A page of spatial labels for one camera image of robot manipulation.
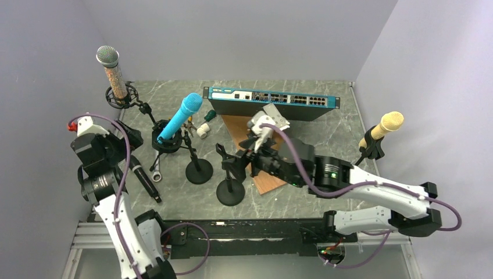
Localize clip desk mic stand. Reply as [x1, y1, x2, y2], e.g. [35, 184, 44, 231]
[215, 143, 245, 206]

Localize yellow foam microphone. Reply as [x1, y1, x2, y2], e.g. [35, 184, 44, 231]
[370, 111, 405, 140]

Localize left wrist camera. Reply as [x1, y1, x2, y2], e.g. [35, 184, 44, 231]
[67, 116, 109, 137]

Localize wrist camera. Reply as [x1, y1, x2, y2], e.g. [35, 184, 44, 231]
[247, 112, 275, 153]
[67, 116, 109, 137]

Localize silver mesh glitter microphone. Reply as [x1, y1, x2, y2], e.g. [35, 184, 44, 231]
[96, 45, 128, 102]

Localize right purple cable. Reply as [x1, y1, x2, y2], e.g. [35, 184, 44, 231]
[260, 123, 462, 270]

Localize silver combination wrench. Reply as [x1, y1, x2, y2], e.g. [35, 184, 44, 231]
[149, 150, 162, 183]

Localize blue network switch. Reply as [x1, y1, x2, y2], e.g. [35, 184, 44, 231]
[202, 87, 341, 121]

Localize white hinged bracket fixture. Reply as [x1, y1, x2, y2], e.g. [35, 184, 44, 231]
[262, 103, 290, 131]

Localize tripod shock mount stand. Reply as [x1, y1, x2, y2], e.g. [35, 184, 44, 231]
[105, 81, 157, 126]

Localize yellow handled pliers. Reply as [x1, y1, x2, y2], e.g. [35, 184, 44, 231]
[183, 116, 197, 134]

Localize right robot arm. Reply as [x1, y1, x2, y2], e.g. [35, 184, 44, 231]
[216, 138, 442, 241]

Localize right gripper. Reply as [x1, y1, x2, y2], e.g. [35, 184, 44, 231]
[222, 131, 303, 187]

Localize blue foam microphone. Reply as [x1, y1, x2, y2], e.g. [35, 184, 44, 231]
[157, 92, 202, 144]

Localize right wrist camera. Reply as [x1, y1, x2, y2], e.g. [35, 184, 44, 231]
[247, 112, 275, 153]

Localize right clip mic stand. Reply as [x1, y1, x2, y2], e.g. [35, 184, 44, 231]
[353, 126, 385, 166]

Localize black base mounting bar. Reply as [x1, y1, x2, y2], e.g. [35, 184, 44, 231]
[161, 218, 358, 259]

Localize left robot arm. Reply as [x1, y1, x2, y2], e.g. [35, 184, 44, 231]
[68, 116, 177, 278]

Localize shock mount desk stand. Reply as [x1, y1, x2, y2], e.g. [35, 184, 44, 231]
[151, 120, 213, 185]

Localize black handheld microphone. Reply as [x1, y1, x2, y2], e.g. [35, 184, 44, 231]
[129, 155, 162, 203]

